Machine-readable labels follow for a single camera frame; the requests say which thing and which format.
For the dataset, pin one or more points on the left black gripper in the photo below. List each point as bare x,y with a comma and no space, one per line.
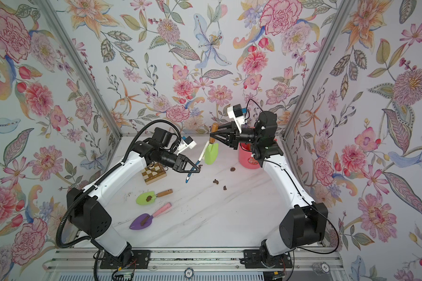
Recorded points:
179,165

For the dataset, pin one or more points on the white blue cleaning brush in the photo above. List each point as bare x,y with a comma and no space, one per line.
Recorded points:
198,161

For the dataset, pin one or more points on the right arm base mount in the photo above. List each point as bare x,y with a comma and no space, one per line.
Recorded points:
263,260

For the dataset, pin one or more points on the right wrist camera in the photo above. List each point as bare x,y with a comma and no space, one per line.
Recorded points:
238,114

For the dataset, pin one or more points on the aluminium front rail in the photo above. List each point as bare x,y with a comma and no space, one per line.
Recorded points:
196,264

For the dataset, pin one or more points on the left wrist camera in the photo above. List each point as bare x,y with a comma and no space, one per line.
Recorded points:
186,143

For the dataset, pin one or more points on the pink plastic bucket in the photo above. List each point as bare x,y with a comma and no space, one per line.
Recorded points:
246,159

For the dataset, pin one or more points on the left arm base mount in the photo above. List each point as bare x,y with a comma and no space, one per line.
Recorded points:
126,259

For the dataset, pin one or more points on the wooden chessboard box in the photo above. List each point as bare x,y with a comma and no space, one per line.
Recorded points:
153,173

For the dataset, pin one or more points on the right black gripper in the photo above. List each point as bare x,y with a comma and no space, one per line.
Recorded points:
233,138

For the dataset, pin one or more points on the purple trowel pink handle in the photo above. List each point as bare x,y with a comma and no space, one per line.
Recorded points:
145,220

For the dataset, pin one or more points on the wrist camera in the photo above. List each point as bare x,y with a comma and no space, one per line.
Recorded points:
238,114
186,143

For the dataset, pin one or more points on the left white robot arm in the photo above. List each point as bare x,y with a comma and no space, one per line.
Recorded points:
87,208

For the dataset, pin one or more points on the green trowel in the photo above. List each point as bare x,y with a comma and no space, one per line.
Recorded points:
211,152
149,197

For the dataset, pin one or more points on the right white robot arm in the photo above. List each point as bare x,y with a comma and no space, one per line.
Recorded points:
306,220

